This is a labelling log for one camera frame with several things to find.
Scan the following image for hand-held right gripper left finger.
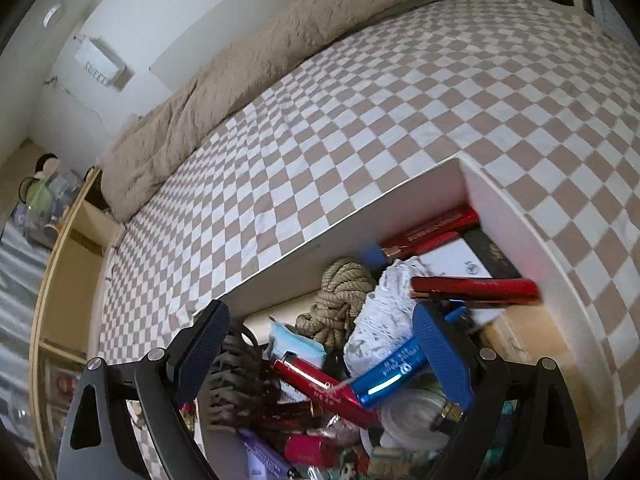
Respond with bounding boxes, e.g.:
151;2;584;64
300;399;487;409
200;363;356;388
57;299;232;480

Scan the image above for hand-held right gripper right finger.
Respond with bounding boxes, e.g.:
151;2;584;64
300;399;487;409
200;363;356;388
411;301;587;480

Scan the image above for brown hair claw clip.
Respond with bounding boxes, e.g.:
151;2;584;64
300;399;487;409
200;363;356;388
200;324;282;429

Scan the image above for blue metallic lighter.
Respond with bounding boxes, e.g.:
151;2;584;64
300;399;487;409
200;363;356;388
349;307;472;407

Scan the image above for white shoe box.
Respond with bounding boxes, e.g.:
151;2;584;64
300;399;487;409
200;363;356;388
192;152;632;480

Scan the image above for white round container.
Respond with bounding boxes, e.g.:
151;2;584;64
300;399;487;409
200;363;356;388
376;389;462;452

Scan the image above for white lace cloth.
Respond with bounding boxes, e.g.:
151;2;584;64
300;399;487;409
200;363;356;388
344;255;427;377

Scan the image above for wooden sticks bundle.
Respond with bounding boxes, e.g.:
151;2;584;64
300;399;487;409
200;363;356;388
484;304;572;378

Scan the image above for face mask packet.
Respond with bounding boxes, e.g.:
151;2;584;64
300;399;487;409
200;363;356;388
267;317;329;369

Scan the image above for black flat box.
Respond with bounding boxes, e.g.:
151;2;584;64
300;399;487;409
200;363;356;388
464;231;522;282

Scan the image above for purple box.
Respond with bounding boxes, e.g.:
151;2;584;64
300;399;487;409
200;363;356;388
237;427;297;480

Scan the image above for red rectangular box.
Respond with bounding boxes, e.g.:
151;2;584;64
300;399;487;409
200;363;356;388
379;204;482;259

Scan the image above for pink red box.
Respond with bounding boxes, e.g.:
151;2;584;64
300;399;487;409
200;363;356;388
284;432;342;467

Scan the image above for wooden headboard shelf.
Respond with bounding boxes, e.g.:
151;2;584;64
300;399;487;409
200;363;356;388
27;166;127;480

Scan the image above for grey striped curtain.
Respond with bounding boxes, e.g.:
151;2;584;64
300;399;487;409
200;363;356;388
0;217;57;443

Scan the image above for beige quilted blanket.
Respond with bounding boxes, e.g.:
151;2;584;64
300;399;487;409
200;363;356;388
99;0;487;224

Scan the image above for hanging white bag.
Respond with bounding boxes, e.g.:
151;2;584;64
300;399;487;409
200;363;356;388
74;34;136;93

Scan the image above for round ceiling light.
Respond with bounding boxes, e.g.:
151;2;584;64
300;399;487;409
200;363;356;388
42;3;67;29

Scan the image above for beige rope coil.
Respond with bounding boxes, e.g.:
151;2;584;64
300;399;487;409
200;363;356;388
294;258;382;349

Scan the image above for red doll in frame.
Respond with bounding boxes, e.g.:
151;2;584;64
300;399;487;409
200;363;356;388
44;359;87;413

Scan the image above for white wall panel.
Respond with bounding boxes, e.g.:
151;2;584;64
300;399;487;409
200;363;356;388
149;0;321;97

